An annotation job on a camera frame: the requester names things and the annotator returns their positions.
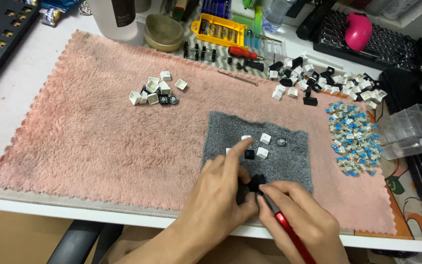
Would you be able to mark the person's right hand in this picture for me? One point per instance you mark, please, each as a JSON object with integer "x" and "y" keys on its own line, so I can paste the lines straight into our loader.
{"x": 306, "y": 223}

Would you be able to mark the person's left hand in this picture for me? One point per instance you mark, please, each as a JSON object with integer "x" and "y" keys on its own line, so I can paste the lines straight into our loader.
{"x": 214, "y": 205}

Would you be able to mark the large black keycap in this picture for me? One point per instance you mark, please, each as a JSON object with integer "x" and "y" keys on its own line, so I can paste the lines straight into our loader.
{"x": 255, "y": 182}

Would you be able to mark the small black keycap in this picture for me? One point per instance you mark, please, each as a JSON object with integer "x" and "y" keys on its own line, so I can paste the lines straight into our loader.
{"x": 249, "y": 154}

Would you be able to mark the grey towel cloth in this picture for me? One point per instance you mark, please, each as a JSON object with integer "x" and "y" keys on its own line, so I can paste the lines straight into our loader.
{"x": 288, "y": 165}

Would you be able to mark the round black knob cap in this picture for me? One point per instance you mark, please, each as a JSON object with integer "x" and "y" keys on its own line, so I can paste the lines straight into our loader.
{"x": 281, "y": 141}

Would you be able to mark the pile of blue key switches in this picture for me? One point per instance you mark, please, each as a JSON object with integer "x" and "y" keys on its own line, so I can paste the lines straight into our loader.
{"x": 354, "y": 139}

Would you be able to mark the person's leg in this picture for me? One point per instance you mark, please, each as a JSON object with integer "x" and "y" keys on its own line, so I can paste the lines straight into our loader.
{"x": 123, "y": 253}

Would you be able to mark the cartoon print desk mat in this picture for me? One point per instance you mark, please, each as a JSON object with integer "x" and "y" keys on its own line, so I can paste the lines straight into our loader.
{"x": 412, "y": 212}

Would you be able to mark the thin metal pick tool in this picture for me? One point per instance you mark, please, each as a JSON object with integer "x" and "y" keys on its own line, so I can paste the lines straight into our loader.
{"x": 237, "y": 78}

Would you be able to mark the small pile of white keycaps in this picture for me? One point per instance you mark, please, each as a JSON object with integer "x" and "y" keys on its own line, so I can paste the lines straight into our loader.
{"x": 153, "y": 90}

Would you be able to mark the pink fluffy cloth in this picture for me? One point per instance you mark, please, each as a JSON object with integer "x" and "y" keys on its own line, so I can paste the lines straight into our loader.
{"x": 97, "y": 128}

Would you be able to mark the heap of black white keycaps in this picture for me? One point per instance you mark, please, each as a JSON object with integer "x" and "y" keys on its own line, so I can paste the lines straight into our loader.
{"x": 328, "y": 82}

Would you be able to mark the grey zigzag pattern mat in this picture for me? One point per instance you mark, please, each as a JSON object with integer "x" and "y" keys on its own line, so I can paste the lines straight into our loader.
{"x": 192, "y": 62}

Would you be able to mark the clear plastic box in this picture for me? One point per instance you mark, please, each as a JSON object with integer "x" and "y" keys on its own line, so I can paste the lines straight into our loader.
{"x": 412, "y": 124}

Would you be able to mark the small black plastic parts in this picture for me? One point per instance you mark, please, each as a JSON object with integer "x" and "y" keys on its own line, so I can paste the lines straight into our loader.
{"x": 255, "y": 65}

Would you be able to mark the black keyboard stabilizer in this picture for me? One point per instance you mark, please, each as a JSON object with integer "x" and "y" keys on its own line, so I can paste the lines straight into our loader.
{"x": 186, "y": 50}
{"x": 197, "y": 51}
{"x": 214, "y": 55}
{"x": 203, "y": 53}

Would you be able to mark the white plastic strip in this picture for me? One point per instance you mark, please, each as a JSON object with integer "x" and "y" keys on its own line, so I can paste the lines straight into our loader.
{"x": 322, "y": 60}

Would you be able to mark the clear plastic tray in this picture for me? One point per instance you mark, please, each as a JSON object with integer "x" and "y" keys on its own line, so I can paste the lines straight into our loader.
{"x": 269, "y": 46}

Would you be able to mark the yellow screwdriver bit case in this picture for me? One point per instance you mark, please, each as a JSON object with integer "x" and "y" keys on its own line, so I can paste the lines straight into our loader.
{"x": 220, "y": 31}

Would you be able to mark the green plastic holder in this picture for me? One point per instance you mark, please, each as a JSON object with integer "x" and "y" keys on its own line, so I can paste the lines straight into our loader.
{"x": 249, "y": 16}

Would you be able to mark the black keyboard base with switches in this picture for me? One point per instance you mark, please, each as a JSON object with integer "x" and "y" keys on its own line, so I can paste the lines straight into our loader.
{"x": 387, "y": 46}

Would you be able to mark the blue screwdriver set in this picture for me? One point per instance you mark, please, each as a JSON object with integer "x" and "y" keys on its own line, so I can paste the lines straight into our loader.
{"x": 215, "y": 8}

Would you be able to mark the clear water bottle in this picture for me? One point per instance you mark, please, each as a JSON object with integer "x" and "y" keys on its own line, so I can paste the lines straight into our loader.
{"x": 275, "y": 16}

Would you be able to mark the pink rounded mouse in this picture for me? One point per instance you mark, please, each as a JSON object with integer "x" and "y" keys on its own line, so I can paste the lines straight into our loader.
{"x": 358, "y": 32}

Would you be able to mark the black cylindrical case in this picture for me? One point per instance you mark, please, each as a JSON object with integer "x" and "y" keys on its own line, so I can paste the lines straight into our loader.
{"x": 313, "y": 20}

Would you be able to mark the white bottle with black label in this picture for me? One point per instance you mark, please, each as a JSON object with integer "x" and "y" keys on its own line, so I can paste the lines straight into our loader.
{"x": 114, "y": 18}

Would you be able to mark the silver snack packet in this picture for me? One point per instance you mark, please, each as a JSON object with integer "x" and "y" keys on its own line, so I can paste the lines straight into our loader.
{"x": 50, "y": 16}

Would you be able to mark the blue packet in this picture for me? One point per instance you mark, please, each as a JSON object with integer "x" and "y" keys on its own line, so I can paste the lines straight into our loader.
{"x": 55, "y": 3}

